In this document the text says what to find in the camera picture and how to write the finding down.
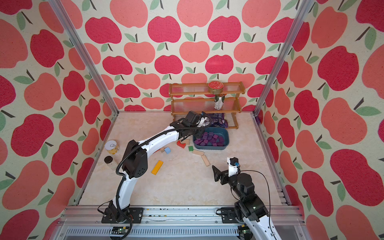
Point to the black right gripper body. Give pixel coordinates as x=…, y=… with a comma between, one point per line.
x=226, y=174

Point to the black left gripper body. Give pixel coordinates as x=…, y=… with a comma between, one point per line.
x=195, y=130

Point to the purple wedge brick front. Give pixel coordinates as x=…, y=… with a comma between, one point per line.
x=198, y=140

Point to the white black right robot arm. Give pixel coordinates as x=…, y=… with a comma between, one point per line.
x=249, y=210

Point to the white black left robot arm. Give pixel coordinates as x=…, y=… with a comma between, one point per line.
x=135, y=162

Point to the teal storage bin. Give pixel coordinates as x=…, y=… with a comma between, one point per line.
x=210, y=139

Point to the tan short block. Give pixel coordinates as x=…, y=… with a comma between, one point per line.
x=186, y=141

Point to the red block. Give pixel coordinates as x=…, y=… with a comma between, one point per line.
x=181, y=145

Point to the purple snack bag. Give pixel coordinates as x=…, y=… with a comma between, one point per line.
x=218, y=120

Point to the tan wooden flat block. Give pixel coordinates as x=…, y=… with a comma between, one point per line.
x=200, y=153

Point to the orange wooden shelf rack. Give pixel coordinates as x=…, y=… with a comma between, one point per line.
x=199, y=98

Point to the tan wooden long block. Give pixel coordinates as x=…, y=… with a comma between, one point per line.
x=205, y=160

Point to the small green white bottle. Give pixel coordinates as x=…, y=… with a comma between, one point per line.
x=219, y=101

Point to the yellow long block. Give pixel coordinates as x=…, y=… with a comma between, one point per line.
x=157, y=167

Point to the yellow peach tin can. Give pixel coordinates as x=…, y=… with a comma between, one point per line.
x=112, y=147

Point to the glass jar black lid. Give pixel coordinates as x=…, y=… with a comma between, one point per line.
x=110, y=162

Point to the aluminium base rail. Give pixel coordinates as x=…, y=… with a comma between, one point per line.
x=181, y=223

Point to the aluminium left corner post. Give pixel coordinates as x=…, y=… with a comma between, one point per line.
x=71, y=31

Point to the aluminium corner post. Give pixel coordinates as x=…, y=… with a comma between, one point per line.
x=71, y=31
x=301, y=15

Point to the aluminium right corner post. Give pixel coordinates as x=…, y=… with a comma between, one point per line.
x=301, y=15

